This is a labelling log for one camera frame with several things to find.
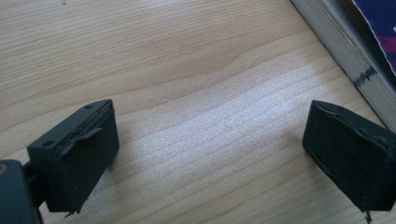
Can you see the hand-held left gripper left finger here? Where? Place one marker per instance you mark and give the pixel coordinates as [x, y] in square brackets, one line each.
[77, 161]

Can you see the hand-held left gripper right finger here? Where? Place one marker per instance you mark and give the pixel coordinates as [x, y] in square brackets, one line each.
[351, 149]

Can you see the purple cover book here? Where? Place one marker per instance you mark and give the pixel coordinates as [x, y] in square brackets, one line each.
[358, 37]

